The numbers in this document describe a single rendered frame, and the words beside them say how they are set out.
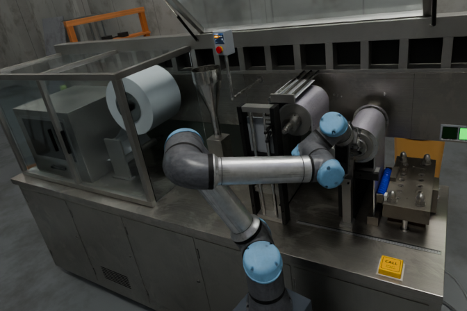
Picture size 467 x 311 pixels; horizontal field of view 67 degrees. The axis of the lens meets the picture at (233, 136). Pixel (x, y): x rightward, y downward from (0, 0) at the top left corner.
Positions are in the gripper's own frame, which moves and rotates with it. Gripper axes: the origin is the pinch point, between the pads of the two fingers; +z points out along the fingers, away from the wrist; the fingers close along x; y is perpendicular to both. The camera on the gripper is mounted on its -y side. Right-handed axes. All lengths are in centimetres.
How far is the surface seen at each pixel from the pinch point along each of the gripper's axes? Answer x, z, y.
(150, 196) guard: 95, 4, -32
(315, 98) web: 18.8, 2.7, 22.8
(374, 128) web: -5.8, 5.6, 12.4
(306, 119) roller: 18.7, -3.3, 11.5
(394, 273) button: -18.6, 2.3, -38.6
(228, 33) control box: 51, -24, 40
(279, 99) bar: 28.1, -12.0, 16.5
